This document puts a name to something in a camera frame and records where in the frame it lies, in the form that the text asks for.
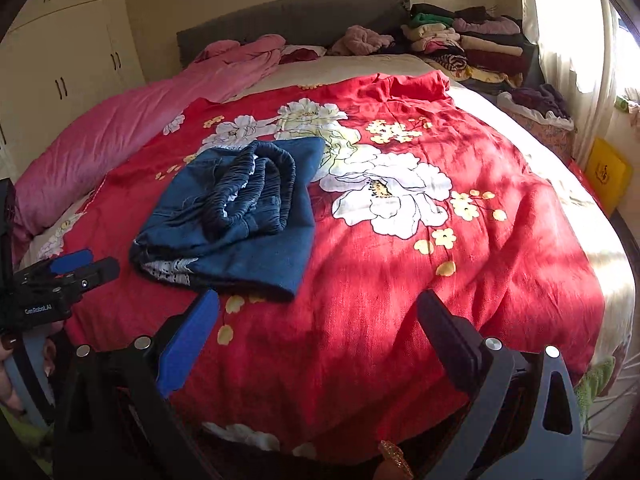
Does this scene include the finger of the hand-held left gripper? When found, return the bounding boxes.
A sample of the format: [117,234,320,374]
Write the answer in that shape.
[61,256,121,306]
[49,248,94,277]

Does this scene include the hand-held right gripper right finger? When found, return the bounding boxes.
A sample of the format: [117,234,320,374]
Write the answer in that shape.
[416,289,586,480]

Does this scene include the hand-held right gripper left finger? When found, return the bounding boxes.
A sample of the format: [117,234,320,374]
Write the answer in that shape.
[52,289,221,480]

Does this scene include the blue denim pants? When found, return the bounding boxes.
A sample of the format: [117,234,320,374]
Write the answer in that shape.
[129,136,328,303]

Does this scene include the person's left hand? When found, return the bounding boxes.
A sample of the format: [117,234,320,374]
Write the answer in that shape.
[0,332,26,412]

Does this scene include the red floral blanket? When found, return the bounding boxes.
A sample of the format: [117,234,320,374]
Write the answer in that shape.
[47,70,608,466]

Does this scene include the pink quilt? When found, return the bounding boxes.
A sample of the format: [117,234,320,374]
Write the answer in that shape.
[12,34,287,266]

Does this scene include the orange glitter object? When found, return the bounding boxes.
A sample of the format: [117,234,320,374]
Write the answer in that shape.
[377,440,413,480]

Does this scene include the green towel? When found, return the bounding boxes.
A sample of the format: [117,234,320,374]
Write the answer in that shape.
[575,357,617,416]

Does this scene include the cream wardrobe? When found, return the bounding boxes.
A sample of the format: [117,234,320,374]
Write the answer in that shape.
[0,0,146,171]

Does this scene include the frilled fabric basket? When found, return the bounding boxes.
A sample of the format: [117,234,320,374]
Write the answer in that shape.
[497,91,578,163]

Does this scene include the purple cloth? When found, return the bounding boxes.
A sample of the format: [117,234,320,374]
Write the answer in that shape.
[510,84,576,121]

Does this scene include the bed with cream sheet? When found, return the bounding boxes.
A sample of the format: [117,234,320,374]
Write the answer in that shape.
[15,52,636,396]

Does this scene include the pile of folded clothes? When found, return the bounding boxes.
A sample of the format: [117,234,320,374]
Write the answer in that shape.
[400,2,538,91]

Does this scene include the dark red garment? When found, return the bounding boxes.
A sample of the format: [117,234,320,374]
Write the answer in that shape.
[279,46,326,65]

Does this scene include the pink fluffy garment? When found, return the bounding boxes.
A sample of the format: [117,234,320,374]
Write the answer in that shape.
[327,25,396,57]

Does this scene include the cream curtain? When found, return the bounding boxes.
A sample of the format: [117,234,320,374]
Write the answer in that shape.
[520,0,631,161]

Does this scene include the grey headboard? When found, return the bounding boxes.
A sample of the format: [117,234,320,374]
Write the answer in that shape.
[176,0,412,68]

